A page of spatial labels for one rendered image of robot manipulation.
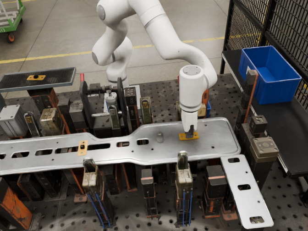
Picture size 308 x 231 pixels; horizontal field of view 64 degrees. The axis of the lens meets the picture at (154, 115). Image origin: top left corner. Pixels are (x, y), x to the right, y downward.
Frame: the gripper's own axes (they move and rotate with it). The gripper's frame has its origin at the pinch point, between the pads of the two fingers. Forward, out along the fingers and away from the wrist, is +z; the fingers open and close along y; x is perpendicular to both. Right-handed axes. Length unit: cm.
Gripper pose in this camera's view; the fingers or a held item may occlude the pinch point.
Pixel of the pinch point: (189, 132)
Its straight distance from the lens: 108.3
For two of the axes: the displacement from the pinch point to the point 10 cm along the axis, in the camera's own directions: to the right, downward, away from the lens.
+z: 0.7, 7.2, 6.9
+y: 0.8, 6.8, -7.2
